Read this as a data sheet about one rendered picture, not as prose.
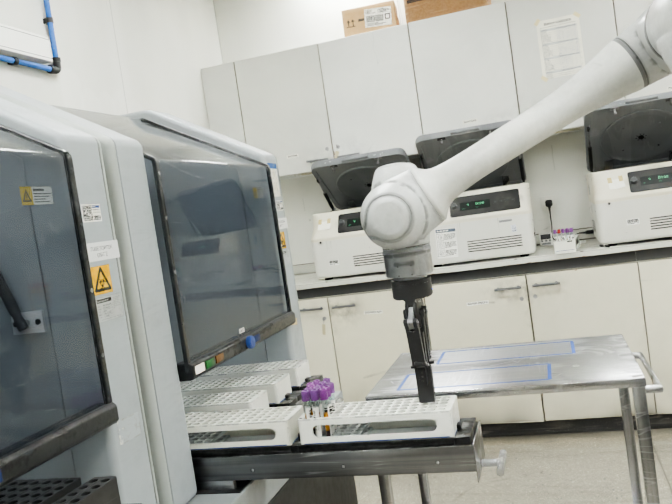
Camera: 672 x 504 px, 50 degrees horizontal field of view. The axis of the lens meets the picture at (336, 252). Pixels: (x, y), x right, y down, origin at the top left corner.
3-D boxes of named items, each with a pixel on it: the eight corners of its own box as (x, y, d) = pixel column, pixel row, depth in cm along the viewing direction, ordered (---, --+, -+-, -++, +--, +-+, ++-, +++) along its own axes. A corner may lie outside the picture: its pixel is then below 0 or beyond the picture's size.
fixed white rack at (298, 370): (198, 398, 195) (194, 376, 195) (214, 388, 205) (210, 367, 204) (300, 391, 186) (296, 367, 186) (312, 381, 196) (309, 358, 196)
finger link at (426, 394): (430, 364, 135) (430, 365, 134) (435, 401, 135) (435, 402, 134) (414, 365, 135) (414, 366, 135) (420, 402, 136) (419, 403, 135)
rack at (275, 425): (156, 458, 147) (152, 428, 147) (180, 441, 157) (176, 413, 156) (292, 451, 139) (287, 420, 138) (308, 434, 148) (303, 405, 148)
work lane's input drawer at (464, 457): (141, 494, 147) (134, 451, 146) (175, 469, 160) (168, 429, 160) (504, 483, 126) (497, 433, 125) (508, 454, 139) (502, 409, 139)
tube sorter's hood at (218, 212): (-19, 398, 155) (-70, 105, 152) (134, 339, 213) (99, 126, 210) (194, 380, 140) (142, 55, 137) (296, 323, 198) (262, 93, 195)
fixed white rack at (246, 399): (136, 436, 166) (132, 410, 166) (159, 422, 175) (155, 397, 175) (255, 429, 157) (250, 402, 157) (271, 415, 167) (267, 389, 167)
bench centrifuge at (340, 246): (314, 282, 383) (297, 162, 380) (348, 268, 442) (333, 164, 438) (417, 270, 365) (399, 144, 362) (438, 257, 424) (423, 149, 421)
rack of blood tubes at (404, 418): (301, 451, 138) (296, 420, 138) (316, 434, 148) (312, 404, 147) (455, 444, 129) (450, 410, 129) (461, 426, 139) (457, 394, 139)
